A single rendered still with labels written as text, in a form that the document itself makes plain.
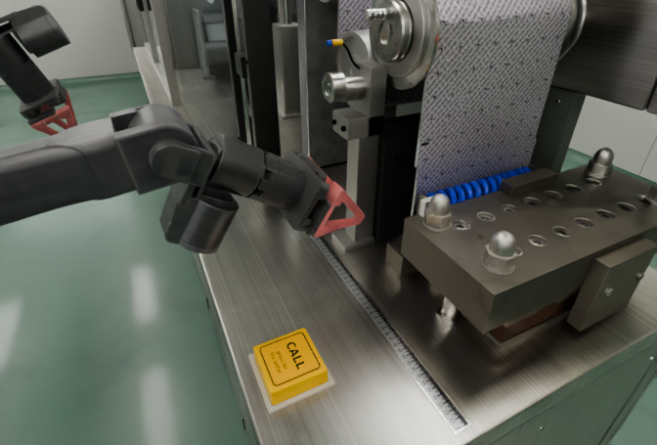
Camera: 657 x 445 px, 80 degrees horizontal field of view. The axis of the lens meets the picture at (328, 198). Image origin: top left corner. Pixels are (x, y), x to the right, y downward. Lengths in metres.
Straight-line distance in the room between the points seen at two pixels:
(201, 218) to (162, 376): 1.33
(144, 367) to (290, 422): 1.33
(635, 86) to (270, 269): 0.61
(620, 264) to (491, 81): 0.28
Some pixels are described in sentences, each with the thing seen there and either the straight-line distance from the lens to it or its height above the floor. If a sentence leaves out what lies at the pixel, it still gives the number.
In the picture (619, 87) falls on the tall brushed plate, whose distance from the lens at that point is 0.75.
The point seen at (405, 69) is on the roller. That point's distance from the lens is 0.54.
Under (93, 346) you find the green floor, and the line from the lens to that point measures 1.94.
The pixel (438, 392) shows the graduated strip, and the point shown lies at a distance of 0.52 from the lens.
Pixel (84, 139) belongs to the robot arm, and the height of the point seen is 1.20.
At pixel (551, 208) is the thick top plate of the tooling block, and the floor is 1.03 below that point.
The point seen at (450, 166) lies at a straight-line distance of 0.61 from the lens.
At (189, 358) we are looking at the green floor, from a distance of 1.75.
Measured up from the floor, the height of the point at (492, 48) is 1.23.
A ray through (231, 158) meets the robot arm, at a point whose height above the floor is 1.16.
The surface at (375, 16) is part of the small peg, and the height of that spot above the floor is 1.27.
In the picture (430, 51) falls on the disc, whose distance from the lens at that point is 0.51.
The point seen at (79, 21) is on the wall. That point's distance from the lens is 6.00.
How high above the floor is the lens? 1.33
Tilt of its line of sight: 31 degrees down
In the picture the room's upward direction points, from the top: straight up
